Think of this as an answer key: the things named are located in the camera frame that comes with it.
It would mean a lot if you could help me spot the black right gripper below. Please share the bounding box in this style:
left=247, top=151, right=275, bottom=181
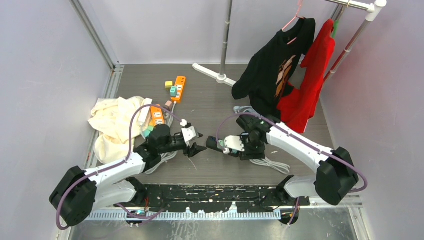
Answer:
left=237, top=134, right=266, bottom=161

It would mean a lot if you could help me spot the red hanging garment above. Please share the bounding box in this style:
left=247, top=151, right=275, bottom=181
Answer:
left=277, top=19, right=336, bottom=134

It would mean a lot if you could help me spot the cream cloth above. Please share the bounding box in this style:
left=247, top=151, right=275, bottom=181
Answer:
left=88, top=96, right=153, bottom=164

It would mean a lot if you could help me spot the teal plug adapter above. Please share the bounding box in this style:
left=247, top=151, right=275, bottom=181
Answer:
left=142, top=129, right=152, bottom=139

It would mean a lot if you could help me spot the yellow adapter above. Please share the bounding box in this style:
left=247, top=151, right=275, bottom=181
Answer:
left=164, top=81, right=174, bottom=89

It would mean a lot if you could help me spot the grey cable of black strip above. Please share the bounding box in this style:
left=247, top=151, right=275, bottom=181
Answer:
left=249, top=157, right=291, bottom=175

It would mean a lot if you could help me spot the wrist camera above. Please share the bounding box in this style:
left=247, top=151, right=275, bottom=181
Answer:
left=181, top=126, right=197, bottom=146
left=223, top=135, right=245, bottom=155

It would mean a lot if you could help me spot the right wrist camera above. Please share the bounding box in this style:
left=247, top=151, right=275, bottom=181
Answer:
left=223, top=135, right=245, bottom=155

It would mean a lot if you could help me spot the orange power strip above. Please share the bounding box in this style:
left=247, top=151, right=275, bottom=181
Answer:
left=171, top=76, right=187, bottom=104
left=150, top=105, right=166, bottom=127

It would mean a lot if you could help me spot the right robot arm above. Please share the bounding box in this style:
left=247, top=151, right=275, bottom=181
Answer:
left=236, top=112, right=368, bottom=206

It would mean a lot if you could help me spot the black hanging garment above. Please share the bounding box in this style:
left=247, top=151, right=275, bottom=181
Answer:
left=231, top=18, right=316, bottom=118

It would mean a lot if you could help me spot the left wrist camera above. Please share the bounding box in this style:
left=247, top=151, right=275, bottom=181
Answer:
left=181, top=126, right=197, bottom=146

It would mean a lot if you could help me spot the white clothes rack stand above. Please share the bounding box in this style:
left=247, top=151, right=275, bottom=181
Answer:
left=192, top=0, right=238, bottom=88

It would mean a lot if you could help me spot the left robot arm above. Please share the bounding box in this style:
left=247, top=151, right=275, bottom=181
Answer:
left=49, top=123, right=207, bottom=230

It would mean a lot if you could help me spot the white bundled cable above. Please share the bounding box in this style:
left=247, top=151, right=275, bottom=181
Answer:
left=144, top=150, right=179, bottom=175

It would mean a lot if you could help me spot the black power strip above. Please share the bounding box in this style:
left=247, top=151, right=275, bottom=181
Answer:
left=206, top=136, right=230, bottom=155

